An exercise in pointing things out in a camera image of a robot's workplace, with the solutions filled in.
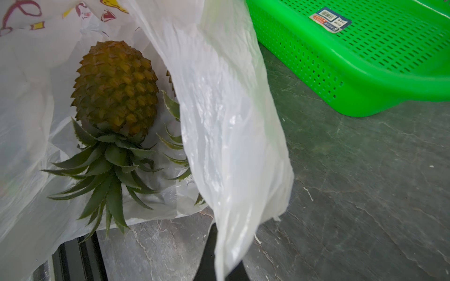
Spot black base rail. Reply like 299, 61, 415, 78
29, 234, 108, 281

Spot green pineapple front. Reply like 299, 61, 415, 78
156, 70, 206, 206

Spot white bunny print plastic bag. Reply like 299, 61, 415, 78
1, 1, 294, 281

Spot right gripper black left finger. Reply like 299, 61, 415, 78
193, 223, 218, 281

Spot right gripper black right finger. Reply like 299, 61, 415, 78
226, 261, 250, 281

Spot barcode sticker label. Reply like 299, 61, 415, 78
309, 7, 352, 34

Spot green pineapple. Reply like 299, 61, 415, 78
156, 70, 206, 206
50, 41, 159, 231

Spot green plastic basket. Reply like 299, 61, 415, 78
247, 1, 450, 117

